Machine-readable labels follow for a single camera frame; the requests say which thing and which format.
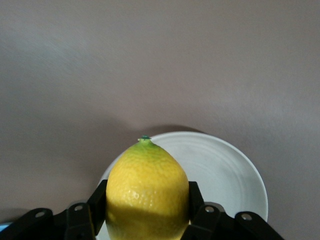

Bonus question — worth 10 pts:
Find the beige plate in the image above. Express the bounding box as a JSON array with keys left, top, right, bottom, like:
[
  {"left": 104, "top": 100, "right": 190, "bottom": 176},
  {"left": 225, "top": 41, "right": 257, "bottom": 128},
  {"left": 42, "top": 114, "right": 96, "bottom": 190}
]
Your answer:
[{"left": 95, "top": 131, "right": 269, "bottom": 240}]

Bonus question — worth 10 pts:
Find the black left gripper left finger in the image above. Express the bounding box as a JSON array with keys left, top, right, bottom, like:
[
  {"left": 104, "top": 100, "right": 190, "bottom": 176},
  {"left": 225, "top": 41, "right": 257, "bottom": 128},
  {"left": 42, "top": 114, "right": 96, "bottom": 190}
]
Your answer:
[{"left": 6, "top": 179, "right": 110, "bottom": 240}]

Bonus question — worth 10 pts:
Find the blue plate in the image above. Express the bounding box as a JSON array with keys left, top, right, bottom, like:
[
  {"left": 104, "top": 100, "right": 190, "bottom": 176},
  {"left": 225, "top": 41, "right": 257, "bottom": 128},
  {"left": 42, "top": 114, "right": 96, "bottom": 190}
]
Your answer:
[{"left": 0, "top": 221, "right": 13, "bottom": 236}]

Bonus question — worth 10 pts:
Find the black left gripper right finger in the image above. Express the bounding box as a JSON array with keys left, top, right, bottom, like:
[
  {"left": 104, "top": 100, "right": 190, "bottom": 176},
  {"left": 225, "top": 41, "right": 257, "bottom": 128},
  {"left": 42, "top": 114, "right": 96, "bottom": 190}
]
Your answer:
[{"left": 179, "top": 181, "right": 286, "bottom": 240}]

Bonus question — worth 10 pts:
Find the yellow lemon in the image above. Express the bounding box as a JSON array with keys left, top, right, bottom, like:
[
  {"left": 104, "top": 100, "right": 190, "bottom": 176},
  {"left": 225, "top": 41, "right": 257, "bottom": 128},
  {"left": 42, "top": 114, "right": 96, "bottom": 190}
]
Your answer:
[{"left": 104, "top": 134, "right": 190, "bottom": 240}]

